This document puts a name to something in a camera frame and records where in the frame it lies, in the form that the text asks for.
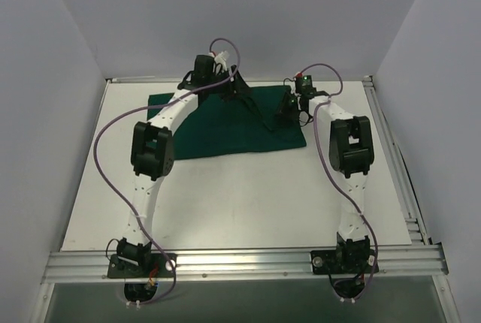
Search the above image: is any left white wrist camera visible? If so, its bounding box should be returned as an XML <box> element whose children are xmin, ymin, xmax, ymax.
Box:
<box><xmin>210</xmin><ymin>50</ymin><xmax>230</xmax><ymax>74</ymax></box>

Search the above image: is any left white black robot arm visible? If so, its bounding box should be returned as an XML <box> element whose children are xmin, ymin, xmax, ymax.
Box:
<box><xmin>116</xmin><ymin>50</ymin><xmax>249</xmax><ymax>277</ymax></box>

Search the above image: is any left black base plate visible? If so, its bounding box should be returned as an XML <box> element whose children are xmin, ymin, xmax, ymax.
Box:
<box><xmin>107</xmin><ymin>253</ymin><xmax>174</xmax><ymax>279</ymax></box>

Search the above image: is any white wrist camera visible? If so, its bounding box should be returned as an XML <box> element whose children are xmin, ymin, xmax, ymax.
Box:
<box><xmin>210</xmin><ymin>50</ymin><xmax>230</xmax><ymax>74</ymax></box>
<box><xmin>294</xmin><ymin>71</ymin><xmax>306</xmax><ymax>79</ymax></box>

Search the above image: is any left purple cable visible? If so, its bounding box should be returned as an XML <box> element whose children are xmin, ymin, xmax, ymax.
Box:
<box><xmin>92</xmin><ymin>38</ymin><xmax>241</xmax><ymax>307</ymax></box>

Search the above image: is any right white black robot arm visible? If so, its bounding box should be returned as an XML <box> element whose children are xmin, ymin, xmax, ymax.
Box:
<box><xmin>277</xmin><ymin>73</ymin><xmax>374</xmax><ymax>273</ymax></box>

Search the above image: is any front aluminium rail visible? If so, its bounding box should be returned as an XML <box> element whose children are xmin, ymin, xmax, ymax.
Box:
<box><xmin>41</xmin><ymin>245</ymin><xmax>449</xmax><ymax>284</ymax></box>

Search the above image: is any green surgical cloth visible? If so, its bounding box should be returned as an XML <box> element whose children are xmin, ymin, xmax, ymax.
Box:
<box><xmin>147</xmin><ymin>84</ymin><xmax>307</xmax><ymax>161</ymax></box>

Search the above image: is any aluminium rail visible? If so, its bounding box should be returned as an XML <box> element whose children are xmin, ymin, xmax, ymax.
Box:
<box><xmin>108</xmin><ymin>75</ymin><xmax>374</xmax><ymax>83</ymax></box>
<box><xmin>41</xmin><ymin>245</ymin><xmax>449</xmax><ymax>284</ymax></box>
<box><xmin>362</xmin><ymin>76</ymin><xmax>432</xmax><ymax>245</ymax></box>

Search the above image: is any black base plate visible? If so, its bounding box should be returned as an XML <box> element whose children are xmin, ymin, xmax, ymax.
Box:
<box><xmin>107</xmin><ymin>253</ymin><xmax>174</xmax><ymax>279</ymax></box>
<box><xmin>310</xmin><ymin>249</ymin><xmax>374</xmax><ymax>275</ymax></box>

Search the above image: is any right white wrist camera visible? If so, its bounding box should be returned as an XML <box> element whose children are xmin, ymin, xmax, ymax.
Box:
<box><xmin>294</xmin><ymin>71</ymin><xmax>306</xmax><ymax>79</ymax></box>

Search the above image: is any back aluminium rail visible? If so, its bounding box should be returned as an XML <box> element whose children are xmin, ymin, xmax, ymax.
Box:
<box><xmin>108</xmin><ymin>75</ymin><xmax>374</xmax><ymax>83</ymax></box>

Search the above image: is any right aluminium rail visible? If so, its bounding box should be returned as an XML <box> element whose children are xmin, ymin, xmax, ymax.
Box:
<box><xmin>362</xmin><ymin>76</ymin><xmax>432</xmax><ymax>245</ymax></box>

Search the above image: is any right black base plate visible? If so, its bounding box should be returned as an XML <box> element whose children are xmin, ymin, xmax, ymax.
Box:
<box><xmin>310</xmin><ymin>249</ymin><xmax>374</xmax><ymax>275</ymax></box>

